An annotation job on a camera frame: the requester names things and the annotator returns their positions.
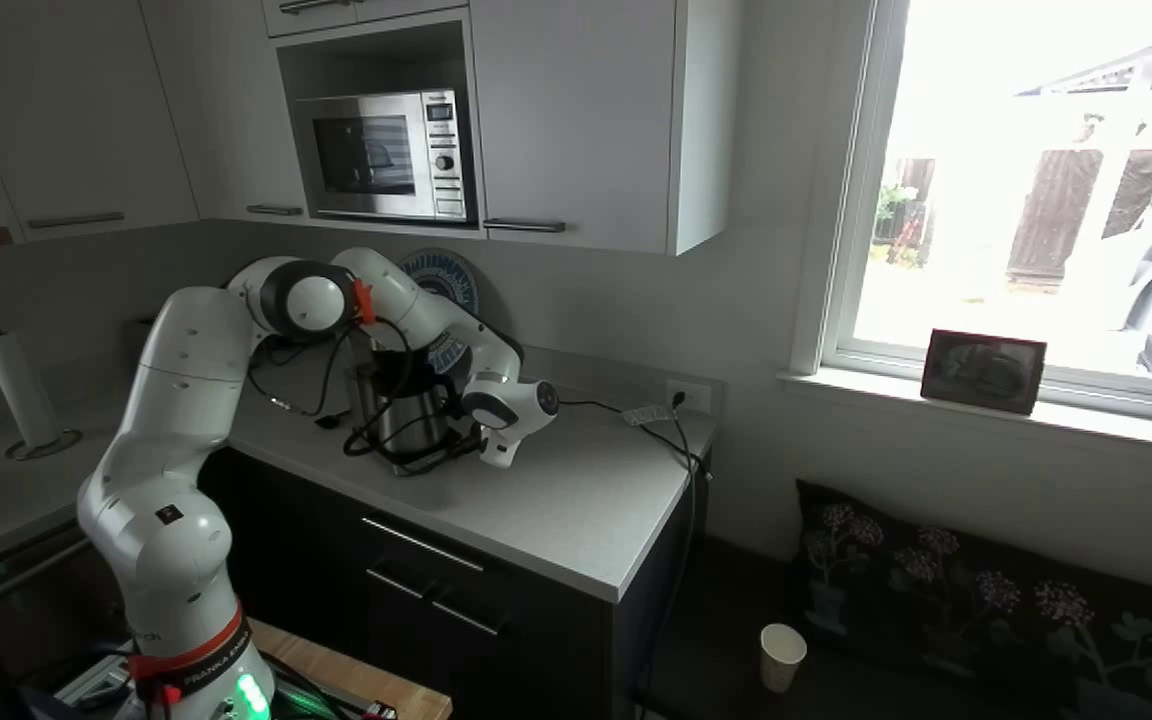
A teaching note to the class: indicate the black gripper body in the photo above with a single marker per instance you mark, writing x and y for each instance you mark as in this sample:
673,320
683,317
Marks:
454,422

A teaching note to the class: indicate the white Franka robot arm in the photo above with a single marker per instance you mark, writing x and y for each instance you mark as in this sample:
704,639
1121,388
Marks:
161,403

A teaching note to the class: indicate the small black object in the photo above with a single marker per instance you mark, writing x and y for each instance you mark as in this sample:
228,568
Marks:
331,422

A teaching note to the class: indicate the blue white decorative plate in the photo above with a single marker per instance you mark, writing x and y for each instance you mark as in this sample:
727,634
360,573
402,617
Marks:
454,278

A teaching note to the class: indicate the black lower drawer cabinet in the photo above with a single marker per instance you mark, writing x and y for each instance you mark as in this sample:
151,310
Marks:
468,600

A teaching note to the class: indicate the wooden table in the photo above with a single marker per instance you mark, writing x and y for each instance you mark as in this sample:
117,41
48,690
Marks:
360,680

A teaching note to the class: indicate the silver microwave oven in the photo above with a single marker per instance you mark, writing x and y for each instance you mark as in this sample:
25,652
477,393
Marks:
383,155

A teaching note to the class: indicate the white upper cabinet with niche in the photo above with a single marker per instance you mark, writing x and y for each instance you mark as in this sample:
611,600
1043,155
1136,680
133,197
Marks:
576,122

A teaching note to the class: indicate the white paper cup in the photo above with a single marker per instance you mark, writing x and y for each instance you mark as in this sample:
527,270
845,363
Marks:
783,659

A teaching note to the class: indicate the white paper towel roll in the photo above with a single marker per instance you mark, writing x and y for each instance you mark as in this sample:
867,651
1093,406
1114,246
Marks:
17,387

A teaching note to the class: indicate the white upper cabinet doors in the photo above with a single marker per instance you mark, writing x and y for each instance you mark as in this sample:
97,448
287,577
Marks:
58,107

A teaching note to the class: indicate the dark floral bench cushion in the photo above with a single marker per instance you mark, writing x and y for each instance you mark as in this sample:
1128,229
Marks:
1003,600

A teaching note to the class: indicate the white wall power outlet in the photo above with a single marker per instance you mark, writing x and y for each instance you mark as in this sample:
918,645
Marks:
688,399

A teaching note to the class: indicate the white window frame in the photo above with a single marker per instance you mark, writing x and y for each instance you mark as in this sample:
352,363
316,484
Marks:
856,200

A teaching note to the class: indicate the dark picture frame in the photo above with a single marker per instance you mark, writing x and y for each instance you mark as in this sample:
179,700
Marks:
987,369

